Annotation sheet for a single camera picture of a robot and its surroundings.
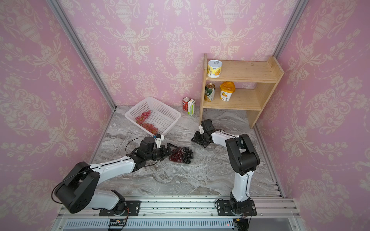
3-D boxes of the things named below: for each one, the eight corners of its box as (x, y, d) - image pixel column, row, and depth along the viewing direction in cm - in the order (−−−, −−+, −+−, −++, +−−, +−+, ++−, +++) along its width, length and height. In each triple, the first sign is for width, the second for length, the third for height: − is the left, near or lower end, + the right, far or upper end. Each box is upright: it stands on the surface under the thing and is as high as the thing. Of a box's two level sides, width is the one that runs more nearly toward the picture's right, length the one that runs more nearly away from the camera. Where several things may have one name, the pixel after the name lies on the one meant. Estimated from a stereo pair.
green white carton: (188, 115, 118) (188, 102, 107) (189, 111, 121) (190, 98, 110) (193, 116, 117) (193, 104, 106) (195, 112, 120) (195, 100, 109)
